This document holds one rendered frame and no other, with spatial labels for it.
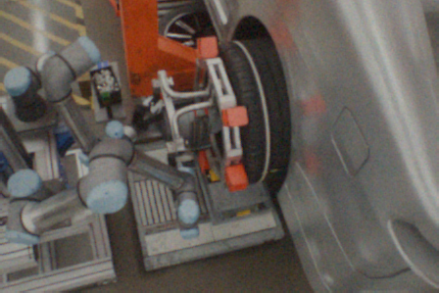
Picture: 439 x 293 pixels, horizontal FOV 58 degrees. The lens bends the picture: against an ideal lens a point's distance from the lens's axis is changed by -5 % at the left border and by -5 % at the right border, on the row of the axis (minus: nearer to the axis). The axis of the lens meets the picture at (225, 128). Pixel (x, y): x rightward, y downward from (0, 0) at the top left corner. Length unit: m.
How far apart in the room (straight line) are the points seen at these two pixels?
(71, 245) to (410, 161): 1.81
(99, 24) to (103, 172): 2.45
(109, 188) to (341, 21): 0.80
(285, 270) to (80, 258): 1.16
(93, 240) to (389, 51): 1.77
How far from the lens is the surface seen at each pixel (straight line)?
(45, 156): 2.01
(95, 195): 1.23
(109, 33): 3.50
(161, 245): 2.44
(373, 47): 1.13
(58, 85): 1.50
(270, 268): 2.54
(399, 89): 1.08
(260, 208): 2.46
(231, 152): 1.67
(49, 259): 2.35
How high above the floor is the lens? 2.40
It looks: 56 degrees down
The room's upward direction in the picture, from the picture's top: 11 degrees clockwise
